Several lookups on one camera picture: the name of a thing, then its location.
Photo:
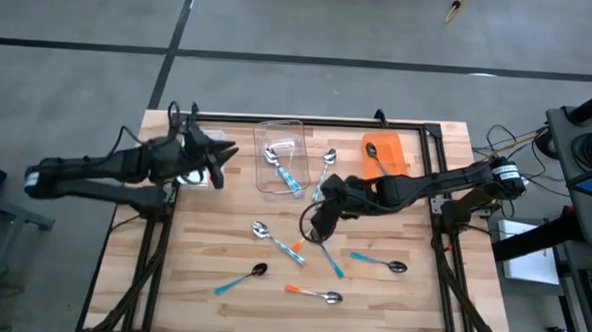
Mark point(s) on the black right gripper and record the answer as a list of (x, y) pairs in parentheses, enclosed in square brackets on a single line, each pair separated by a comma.
[(337, 195)]

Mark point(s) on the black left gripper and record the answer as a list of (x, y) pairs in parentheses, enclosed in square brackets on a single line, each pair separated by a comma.
[(199, 154)]

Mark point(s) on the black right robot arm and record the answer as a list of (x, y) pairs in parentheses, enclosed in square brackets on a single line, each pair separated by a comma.
[(425, 184)]

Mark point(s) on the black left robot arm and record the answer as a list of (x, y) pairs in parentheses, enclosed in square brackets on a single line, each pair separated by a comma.
[(126, 161)]

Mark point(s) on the white plastic bin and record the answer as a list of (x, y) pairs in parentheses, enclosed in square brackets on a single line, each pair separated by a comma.
[(219, 135)]

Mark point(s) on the clear plastic bin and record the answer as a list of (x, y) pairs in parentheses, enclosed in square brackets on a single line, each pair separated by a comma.
[(297, 136)]

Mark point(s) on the orange plastic bin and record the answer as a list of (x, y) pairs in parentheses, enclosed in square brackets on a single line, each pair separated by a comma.
[(394, 150)]

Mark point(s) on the black support bar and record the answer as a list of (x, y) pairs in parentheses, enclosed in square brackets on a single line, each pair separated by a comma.
[(533, 239)]

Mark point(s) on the white flat box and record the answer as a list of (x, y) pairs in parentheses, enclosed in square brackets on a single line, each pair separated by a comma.
[(532, 269)]

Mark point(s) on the grey metal stand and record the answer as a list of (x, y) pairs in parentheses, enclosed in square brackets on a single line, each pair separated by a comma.
[(18, 213)]

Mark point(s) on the grey metal cart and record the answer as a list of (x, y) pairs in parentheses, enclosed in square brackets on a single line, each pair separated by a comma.
[(557, 128)]

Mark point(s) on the grey side table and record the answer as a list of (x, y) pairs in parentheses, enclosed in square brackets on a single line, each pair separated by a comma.
[(570, 303)]

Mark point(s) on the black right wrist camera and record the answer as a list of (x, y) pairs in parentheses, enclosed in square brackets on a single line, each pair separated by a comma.
[(323, 227)]

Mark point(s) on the black metal table frame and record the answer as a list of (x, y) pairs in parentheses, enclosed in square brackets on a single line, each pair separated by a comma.
[(248, 119)]

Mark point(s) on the silver metal bracket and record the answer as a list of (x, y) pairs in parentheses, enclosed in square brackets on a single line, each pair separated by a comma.
[(437, 205)]

